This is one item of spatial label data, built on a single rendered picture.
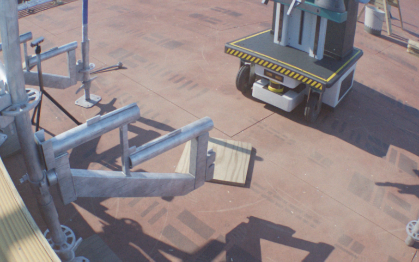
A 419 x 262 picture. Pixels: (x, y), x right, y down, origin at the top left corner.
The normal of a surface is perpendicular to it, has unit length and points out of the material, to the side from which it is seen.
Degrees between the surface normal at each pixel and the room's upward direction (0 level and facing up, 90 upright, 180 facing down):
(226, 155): 0
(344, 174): 0
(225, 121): 0
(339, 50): 90
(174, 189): 90
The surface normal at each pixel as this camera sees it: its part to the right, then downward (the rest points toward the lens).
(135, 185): 0.70, 0.43
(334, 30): -0.62, 0.41
